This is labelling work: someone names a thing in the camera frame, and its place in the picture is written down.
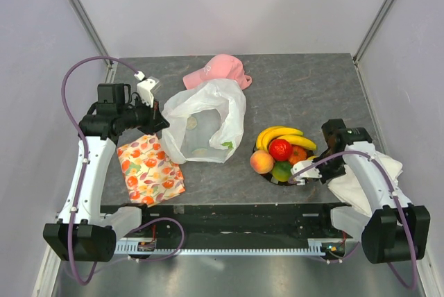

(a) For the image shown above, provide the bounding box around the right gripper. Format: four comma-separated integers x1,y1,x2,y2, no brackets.
307,151,345,184

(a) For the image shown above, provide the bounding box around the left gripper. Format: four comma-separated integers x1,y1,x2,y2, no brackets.
117,95,169,135

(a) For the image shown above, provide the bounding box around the fake orange mini pumpkin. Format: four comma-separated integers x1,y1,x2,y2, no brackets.
288,145,307,165

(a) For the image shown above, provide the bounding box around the fake banana bunch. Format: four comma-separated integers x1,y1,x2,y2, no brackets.
255,126,317,151

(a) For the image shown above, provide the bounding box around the white plastic bag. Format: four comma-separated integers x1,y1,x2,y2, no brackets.
160,78,246,164

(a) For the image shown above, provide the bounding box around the fake red apple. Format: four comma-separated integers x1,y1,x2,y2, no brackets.
268,139,293,162

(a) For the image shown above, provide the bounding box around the fake yellow lemon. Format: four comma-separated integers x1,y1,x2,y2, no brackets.
271,161,293,183

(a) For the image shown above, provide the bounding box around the fake peach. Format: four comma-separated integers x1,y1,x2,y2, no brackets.
250,150,275,174

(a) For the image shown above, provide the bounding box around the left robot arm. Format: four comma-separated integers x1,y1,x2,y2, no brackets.
43,78,169,262

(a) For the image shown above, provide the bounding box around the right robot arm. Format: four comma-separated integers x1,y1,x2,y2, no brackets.
317,119,430,264

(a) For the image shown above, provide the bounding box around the white folded towel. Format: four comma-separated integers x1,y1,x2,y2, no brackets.
327,158,388,217

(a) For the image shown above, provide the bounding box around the floral orange cloth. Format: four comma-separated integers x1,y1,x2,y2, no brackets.
117,135,185,207

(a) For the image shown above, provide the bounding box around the dark striped ceramic plate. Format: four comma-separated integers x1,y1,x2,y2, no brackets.
250,150,293,185

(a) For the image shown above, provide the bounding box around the pink baseball cap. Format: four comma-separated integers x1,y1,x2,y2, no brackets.
182,54,253,90

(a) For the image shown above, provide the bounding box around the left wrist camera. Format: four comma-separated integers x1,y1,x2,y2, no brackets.
134,71,160,108

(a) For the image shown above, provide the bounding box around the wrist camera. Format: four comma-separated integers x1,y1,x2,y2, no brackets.
134,71,160,108
288,160,322,186

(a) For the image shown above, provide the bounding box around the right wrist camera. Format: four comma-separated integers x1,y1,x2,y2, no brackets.
288,160,322,186

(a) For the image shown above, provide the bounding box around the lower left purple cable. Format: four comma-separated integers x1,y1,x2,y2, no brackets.
128,218,187,263

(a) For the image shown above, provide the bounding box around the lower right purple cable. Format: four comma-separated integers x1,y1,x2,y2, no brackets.
322,229,365,265

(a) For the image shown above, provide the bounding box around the right aluminium frame post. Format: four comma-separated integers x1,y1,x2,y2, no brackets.
352,0,396,65

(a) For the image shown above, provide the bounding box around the aluminium frame post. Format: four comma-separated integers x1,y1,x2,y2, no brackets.
68,0,109,56
352,0,396,65

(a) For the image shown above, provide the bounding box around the left aluminium frame post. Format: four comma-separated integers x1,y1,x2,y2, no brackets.
68,0,109,56

